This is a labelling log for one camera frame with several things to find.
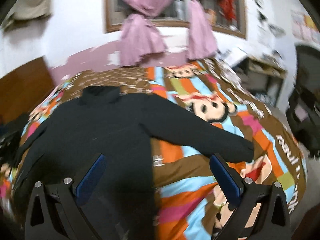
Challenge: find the black padded jacket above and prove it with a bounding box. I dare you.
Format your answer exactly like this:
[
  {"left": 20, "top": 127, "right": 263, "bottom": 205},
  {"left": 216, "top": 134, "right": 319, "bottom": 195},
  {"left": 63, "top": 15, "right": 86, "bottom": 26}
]
[{"left": 13, "top": 86, "right": 253, "bottom": 239}]

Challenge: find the dark clothes pile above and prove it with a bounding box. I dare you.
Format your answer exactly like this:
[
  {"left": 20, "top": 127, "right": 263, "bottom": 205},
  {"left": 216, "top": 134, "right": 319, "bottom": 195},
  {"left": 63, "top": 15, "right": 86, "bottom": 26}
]
[{"left": 0, "top": 113, "right": 29, "bottom": 166}]

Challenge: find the colourful cartoon bedspread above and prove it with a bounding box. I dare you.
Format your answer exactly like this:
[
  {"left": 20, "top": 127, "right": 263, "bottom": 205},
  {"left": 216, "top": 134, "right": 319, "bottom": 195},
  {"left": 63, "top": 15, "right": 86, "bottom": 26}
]
[{"left": 7, "top": 59, "right": 306, "bottom": 239}]

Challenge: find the black office chair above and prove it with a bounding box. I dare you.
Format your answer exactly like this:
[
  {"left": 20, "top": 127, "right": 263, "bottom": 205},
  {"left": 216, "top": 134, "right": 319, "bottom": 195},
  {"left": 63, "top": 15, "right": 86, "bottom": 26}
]
[{"left": 286, "top": 44, "right": 319, "bottom": 159}]

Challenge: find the brown wooden headboard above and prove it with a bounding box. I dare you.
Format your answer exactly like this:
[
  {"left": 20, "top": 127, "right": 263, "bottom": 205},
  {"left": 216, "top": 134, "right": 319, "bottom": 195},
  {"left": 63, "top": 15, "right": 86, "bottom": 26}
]
[{"left": 0, "top": 57, "right": 55, "bottom": 124}]

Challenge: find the wooden shelf desk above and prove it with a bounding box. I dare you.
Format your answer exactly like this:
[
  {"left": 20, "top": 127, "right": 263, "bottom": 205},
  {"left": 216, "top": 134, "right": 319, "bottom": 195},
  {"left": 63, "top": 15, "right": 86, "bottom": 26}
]
[{"left": 232, "top": 55, "right": 287, "bottom": 107}]

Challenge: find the pink curtain right panel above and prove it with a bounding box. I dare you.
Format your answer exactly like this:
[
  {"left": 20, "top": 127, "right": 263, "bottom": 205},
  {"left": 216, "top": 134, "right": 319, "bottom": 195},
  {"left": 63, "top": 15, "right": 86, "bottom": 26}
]
[{"left": 187, "top": 0, "right": 217, "bottom": 60}]

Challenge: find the pink curtain panel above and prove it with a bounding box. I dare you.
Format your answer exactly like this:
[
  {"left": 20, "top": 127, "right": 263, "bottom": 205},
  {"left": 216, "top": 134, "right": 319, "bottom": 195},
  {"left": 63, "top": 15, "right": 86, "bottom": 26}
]
[
  {"left": 120, "top": 0, "right": 173, "bottom": 66},
  {"left": 187, "top": 0, "right": 217, "bottom": 60}
]

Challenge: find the pink curtain left panel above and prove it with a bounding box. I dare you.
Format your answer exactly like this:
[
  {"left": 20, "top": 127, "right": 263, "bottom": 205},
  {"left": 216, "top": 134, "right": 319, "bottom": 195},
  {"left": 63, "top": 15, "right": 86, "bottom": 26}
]
[{"left": 120, "top": 0, "right": 173, "bottom": 66}]

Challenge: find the beige cloth on wall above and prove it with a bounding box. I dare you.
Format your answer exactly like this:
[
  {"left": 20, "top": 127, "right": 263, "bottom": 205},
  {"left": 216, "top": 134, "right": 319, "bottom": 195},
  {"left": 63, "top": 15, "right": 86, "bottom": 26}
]
[{"left": 2, "top": 0, "right": 53, "bottom": 31}]

